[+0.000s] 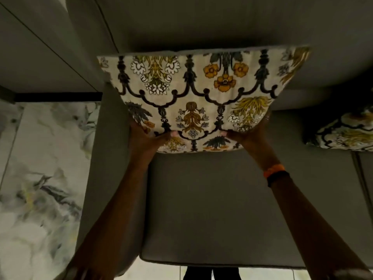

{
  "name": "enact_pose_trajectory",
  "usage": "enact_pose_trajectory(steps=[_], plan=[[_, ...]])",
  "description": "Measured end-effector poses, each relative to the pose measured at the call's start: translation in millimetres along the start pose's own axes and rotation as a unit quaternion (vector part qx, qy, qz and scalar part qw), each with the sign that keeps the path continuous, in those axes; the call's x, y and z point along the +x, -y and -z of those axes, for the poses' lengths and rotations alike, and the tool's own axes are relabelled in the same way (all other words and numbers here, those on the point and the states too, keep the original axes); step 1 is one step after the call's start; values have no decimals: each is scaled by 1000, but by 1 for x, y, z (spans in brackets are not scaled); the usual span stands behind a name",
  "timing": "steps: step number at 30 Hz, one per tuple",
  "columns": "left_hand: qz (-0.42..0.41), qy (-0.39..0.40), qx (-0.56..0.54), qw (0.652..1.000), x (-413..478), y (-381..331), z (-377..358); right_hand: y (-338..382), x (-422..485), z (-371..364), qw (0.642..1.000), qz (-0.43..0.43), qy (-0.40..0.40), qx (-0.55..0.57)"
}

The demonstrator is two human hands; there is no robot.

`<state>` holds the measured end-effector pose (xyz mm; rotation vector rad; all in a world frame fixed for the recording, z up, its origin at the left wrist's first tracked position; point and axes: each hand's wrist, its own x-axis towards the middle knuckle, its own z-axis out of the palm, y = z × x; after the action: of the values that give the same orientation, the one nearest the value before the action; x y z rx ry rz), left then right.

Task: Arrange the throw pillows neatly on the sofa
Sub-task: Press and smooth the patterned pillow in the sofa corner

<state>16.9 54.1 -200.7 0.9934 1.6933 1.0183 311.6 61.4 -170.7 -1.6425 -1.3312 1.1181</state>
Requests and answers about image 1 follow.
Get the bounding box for person's right hand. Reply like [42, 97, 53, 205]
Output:
[220, 109, 273, 161]

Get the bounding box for person's left hand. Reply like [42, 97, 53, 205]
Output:
[127, 118, 179, 166]

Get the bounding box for floral patterned cushion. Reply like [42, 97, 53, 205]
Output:
[97, 46, 311, 153]
[304, 106, 373, 152]

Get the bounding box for person's right forearm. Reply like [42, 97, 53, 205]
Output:
[256, 154, 373, 280]

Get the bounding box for person's left forearm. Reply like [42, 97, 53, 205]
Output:
[55, 160, 152, 280]

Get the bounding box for grey sofa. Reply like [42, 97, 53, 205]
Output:
[65, 0, 373, 276]

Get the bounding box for orange wristband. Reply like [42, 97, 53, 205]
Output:
[263, 164, 286, 179]

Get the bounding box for black wristband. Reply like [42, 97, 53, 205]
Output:
[267, 171, 290, 187]

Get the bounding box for black skirting strip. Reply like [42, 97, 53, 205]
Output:
[14, 92, 103, 102]

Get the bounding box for person's dark trousers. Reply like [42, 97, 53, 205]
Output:
[183, 267, 242, 280]

